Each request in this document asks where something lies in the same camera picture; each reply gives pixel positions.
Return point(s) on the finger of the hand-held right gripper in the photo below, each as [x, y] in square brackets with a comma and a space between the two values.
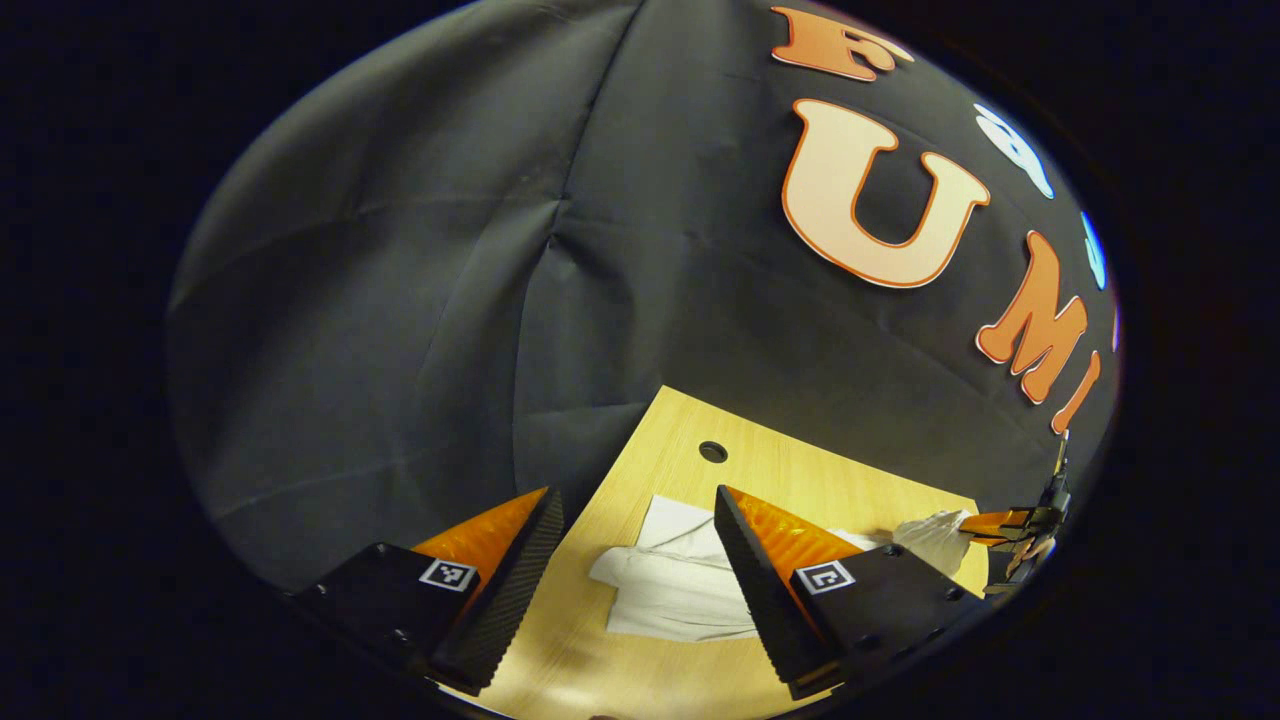
[995, 524]

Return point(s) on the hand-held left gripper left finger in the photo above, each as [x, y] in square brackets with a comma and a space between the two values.
[515, 600]

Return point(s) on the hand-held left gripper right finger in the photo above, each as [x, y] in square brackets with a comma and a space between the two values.
[760, 590]

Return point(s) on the white jeans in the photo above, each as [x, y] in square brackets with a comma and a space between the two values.
[670, 580]

